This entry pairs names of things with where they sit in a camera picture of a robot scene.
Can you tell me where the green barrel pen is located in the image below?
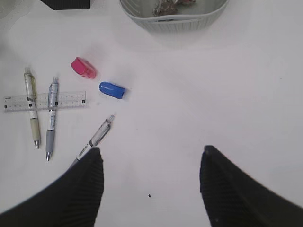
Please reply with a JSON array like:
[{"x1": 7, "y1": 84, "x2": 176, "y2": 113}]
[{"x1": 24, "y1": 68, "x2": 41, "y2": 149}]

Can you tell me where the black mesh pen holder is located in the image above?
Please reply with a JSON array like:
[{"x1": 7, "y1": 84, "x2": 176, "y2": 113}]
[{"x1": 41, "y1": 0, "x2": 90, "y2": 10}]

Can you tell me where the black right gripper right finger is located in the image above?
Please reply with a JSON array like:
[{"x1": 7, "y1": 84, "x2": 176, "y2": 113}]
[{"x1": 199, "y1": 145, "x2": 303, "y2": 227}]

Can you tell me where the grey grip white pen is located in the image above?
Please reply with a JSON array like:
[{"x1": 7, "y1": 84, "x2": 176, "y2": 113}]
[{"x1": 70, "y1": 115, "x2": 115, "y2": 168}]

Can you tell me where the pink pencil sharpener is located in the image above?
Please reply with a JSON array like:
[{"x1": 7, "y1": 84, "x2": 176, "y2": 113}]
[{"x1": 70, "y1": 57, "x2": 97, "y2": 79}]

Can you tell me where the blue barrel pen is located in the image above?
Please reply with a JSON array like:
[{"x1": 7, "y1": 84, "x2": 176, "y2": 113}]
[{"x1": 45, "y1": 77, "x2": 59, "y2": 161}]

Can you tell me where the transparent plastic ruler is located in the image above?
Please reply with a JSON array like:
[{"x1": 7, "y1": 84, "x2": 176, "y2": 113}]
[{"x1": 0, "y1": 91, "x2": 87, "y2": 112}]

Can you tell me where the green woven plastic basket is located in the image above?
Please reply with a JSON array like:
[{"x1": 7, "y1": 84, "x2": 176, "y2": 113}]
[{"x1": 119, "y1": 0, "x2": 229, "y2": 33}]

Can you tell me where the white paper piece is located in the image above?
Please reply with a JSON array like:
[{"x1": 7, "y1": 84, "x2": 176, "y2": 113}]
[{"x1": 152, "y1": 0, "x2": 196, "y2": 17}]

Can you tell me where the blue pencil sharpener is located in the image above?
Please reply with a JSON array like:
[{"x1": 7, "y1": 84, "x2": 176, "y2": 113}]
[{"x1": 99, "y1": 81, "x2": 126, "y2": 99}]

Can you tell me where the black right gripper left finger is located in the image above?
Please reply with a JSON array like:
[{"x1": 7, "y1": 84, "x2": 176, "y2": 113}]
[{"x1": 0, "y1": 148, "x2": 104, "y2": 227}]

